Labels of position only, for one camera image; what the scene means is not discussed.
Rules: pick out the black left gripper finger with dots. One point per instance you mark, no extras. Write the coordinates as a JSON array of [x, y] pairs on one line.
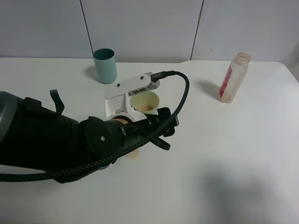
[[164, 114], [168, 130]]

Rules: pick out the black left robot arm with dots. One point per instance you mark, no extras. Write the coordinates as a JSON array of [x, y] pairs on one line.
[[35, 137]]

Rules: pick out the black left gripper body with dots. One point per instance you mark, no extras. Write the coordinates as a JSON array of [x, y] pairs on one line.
[[107, 139]]

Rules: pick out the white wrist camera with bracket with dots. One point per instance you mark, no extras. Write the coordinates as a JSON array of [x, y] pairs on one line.
[[118, 96]]

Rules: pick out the drink bottle with red label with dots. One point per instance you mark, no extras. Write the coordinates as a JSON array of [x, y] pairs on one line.
[[234, 77]]

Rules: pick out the brown drink spill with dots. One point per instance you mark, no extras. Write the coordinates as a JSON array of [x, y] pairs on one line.
[[133, 155]]

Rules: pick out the blue sleeved clear cup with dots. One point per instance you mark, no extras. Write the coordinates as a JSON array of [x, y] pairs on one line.
[[104, 167]]

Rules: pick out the light green plastic cup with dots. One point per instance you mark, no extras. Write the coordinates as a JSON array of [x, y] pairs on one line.
[[146, 102]]

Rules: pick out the teal plastic cup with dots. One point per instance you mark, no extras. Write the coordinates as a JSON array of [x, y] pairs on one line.
[[105, 64]]

